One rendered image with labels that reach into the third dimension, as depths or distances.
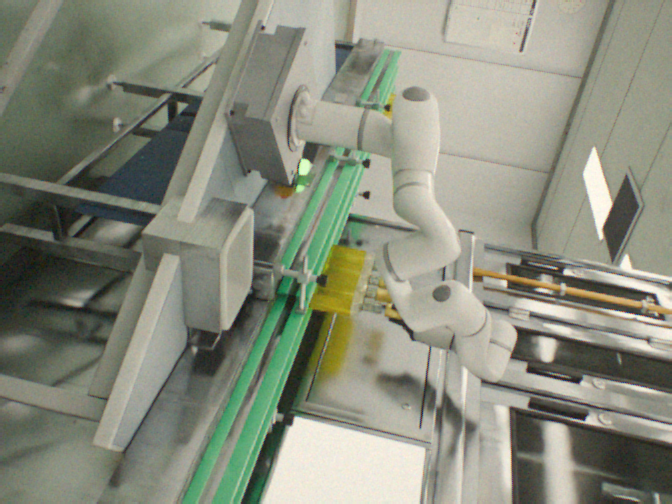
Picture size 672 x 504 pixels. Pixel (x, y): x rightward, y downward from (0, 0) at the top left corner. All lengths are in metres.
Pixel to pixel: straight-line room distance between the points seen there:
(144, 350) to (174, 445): 0.18
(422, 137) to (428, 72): 6.23
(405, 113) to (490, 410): 0.79
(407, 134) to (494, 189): 6.82
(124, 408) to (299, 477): 0.42
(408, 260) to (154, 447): 0.58
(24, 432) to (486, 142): 6.78
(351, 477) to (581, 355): 0.83
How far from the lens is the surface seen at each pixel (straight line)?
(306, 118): 1.39
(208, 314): 1.28
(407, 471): 1.42
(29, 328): 1.79
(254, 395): 1.29
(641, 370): 1.96
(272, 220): 1.57
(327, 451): 1.42
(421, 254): 1.18
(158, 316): 1.19
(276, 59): 1.37
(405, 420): 1.51
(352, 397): 1.53
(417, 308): 1.23
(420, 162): 1.24
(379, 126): 1.38
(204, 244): 1.18
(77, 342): 1.72
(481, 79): 7.45
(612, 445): 1.72
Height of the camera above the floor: 1.17
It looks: 6 degrees down
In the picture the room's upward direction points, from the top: 102 degrees clockwise
